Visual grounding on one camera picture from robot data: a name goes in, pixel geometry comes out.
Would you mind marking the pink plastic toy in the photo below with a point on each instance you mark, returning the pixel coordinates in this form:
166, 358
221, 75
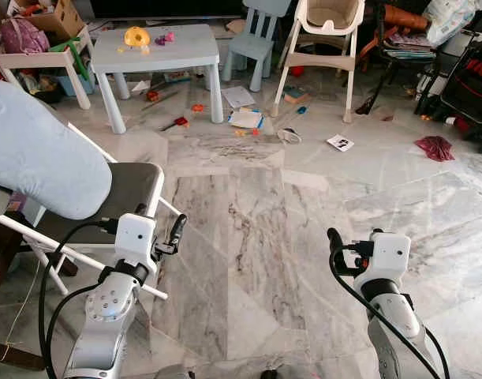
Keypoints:
168, 36

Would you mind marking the light blue kids chair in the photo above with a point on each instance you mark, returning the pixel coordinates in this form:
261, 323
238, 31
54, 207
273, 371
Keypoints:
252, 46

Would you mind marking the white diaper pack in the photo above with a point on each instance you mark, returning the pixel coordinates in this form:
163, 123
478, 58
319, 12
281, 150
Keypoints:
450, 20

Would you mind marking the white paper sheet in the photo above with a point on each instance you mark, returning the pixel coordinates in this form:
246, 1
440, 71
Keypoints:
239, 96

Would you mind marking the light blue kids table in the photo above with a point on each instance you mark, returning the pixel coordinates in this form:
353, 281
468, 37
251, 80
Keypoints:
158, 55

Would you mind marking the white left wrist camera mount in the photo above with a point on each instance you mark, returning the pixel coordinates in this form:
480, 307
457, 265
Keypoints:
136, 241

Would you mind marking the small red ball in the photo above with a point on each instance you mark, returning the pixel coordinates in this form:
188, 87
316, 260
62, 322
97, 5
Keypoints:
297, 71

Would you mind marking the white small side table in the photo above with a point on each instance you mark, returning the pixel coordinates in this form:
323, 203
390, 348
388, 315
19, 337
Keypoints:
35, 59

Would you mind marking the large light blue pillow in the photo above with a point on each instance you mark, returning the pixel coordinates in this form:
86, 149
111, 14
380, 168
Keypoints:
43, 158

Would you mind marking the black red stroller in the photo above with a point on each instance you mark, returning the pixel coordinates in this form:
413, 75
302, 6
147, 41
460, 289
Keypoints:
469, 87

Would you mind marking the brown cardboard box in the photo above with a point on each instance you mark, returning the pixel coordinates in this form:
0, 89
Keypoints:
63, 20

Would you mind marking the blue plastic bin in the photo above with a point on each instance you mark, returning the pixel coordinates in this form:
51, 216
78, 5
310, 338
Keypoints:
71, 83

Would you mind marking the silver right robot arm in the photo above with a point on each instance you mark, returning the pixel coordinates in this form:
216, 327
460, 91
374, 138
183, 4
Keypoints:
394, 316

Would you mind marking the black television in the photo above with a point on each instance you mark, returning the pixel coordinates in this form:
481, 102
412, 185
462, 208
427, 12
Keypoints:
170, 6

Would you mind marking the yellow plastic toy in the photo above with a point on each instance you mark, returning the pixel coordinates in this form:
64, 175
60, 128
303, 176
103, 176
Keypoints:
130, 35

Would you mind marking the dark wooden furniture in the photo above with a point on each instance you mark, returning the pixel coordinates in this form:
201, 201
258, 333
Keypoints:
0, 253

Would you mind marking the grey robot left leg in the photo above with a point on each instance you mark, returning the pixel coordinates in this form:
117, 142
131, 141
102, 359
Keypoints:
173, 373

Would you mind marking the small orange toy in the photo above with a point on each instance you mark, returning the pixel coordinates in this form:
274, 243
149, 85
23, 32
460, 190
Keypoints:
197, 106

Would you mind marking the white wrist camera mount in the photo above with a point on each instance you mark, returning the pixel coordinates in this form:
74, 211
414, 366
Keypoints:
136, 241
392, 257

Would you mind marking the brown rolled cushion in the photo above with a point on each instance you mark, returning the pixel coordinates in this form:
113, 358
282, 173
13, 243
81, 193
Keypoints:
406, 16

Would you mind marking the red toy tool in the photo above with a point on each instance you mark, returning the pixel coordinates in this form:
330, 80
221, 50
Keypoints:
181, 121

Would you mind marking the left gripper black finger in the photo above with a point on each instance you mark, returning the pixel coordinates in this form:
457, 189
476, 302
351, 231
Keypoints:
177, 227

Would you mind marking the black metal rack with books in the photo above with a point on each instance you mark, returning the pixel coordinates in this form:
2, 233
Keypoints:
406, 43

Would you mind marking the grey robot right leg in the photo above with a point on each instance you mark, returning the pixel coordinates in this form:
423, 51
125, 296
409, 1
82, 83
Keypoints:
269, 374

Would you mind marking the white book blue edge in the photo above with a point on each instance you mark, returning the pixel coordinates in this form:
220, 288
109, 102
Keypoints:
244, 118

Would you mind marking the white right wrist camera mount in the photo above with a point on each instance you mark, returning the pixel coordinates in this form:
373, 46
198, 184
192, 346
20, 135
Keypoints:
392, 257

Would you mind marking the purple bag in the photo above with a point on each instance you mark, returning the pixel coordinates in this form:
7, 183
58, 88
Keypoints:
24, 38

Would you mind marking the white folding chair grey seat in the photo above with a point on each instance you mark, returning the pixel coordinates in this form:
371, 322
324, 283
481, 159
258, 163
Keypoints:
134, 189

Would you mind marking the small brown toy box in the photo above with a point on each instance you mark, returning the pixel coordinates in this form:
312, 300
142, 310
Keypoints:
296, 95

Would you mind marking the grey robot leg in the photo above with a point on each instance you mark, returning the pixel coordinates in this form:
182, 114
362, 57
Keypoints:
269, 374
173, 373

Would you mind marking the white beige high chair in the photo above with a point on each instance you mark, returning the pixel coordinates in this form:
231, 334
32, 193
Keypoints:
319, 59

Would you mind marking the white printed card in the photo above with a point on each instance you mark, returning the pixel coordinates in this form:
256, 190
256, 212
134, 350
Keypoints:
340, 143

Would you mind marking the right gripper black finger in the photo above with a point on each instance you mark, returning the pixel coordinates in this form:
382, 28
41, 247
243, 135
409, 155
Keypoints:
335, 241

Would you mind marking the dark red cloth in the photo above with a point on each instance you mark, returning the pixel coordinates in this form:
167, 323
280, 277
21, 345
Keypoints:
435, 148

